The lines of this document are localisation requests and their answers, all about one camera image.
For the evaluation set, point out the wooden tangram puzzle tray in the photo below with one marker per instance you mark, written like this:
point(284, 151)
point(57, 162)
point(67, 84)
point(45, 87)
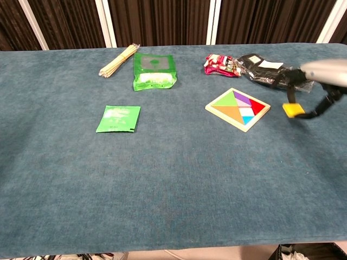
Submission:
point(264, 111)

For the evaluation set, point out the green pouch with white contents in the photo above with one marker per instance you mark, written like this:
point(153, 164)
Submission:
point(154, 73)

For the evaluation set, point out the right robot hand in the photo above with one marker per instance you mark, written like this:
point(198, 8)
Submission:
point(328, 71)

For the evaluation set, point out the cyan triangle tangram piece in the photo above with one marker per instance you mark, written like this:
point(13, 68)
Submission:
point(247, 120)

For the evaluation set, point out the orange triangle tangram piece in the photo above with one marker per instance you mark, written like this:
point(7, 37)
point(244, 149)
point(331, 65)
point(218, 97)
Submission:
point(233, 113)

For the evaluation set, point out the red and pink snack packet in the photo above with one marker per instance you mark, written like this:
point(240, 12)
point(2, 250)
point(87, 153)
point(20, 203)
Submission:
point(221, 65)

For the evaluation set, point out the crumpled white paper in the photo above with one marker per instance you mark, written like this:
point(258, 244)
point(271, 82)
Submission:
point(294, 256)

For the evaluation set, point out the red triangle tangram piece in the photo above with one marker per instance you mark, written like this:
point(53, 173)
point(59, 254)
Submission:
point(256, 106)

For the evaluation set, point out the blue velvet tablecloth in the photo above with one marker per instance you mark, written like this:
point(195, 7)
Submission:
point(173, 184)

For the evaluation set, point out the yellow square tangram piece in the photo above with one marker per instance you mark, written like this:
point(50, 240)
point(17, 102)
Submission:
point(293, 110)

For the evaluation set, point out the black item in clear bag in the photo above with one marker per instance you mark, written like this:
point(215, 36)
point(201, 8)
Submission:
point(268, 75)

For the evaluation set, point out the white frame post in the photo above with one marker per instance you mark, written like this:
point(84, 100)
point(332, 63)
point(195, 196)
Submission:
point(106, 24)
point(213, 23)
point(33, 25)
point(332, 21)

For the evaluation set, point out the black storage box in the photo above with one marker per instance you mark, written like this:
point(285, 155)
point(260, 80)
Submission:
point(322, 252)

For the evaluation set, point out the green triangle tangram piece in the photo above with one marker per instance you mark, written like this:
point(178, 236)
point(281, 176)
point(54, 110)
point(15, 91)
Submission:
point(227, 100)

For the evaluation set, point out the bundle of wooden sticks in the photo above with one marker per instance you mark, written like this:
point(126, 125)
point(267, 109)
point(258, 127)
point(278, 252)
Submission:
point(119, 61)

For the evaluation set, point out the flat green sachet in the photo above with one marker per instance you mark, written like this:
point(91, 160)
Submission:
point(119, 119)

